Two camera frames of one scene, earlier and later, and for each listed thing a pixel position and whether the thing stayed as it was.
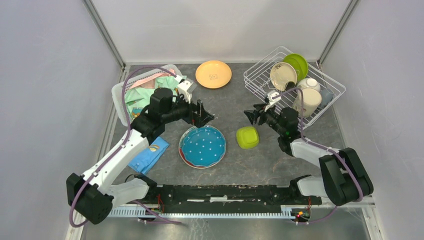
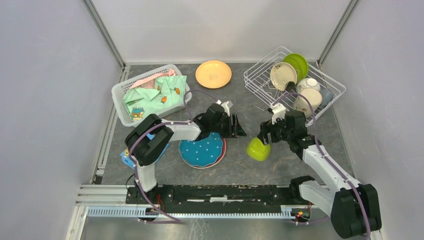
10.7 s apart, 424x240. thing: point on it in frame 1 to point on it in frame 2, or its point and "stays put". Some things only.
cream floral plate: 281,73 stays put
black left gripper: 202,116 to 235,130
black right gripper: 252,115 to 267,127
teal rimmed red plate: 180,147 stays put
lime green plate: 299,64 stays put
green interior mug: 312,99 stays put
